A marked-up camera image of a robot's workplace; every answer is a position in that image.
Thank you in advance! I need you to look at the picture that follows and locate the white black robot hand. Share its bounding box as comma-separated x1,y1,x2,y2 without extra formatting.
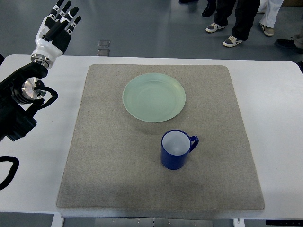
31,0,81,69

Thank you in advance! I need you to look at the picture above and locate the blue mug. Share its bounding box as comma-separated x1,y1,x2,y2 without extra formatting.
160,129,199,170

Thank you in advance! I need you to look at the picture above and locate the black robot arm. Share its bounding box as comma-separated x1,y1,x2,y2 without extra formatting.
0,63,48,141

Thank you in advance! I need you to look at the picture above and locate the upper metal floor plate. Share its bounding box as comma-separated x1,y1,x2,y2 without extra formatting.
97,40,110,48

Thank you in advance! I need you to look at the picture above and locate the metal floor plate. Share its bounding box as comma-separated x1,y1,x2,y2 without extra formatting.
97,49,110,56
97,40,110,48

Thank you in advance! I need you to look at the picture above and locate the lower metal floor plate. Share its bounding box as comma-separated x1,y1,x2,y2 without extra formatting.
97,49,110,56

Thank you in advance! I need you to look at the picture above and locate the green plate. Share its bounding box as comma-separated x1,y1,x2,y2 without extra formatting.
122,73,186,122

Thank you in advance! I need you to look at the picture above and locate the beige felt mat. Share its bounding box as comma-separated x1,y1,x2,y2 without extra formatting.
56,65,265,218

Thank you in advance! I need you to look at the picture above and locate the black shoe at top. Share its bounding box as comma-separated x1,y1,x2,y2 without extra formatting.
201,0,216,17

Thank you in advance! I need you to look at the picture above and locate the black shoe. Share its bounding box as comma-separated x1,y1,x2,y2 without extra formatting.
275,29,303,54
201,0,216,17

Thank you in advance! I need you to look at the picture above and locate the person in black trousers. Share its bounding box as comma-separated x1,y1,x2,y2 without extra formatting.
205,0,261,47

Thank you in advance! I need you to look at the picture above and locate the person in white trousers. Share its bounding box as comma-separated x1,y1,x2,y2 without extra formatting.
257,0,284,37

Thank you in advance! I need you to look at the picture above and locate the black shoe at right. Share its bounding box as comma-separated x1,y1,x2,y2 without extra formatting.
275,29,303,54

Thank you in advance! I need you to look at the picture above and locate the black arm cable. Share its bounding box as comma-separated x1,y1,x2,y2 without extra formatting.
0,81,59,191

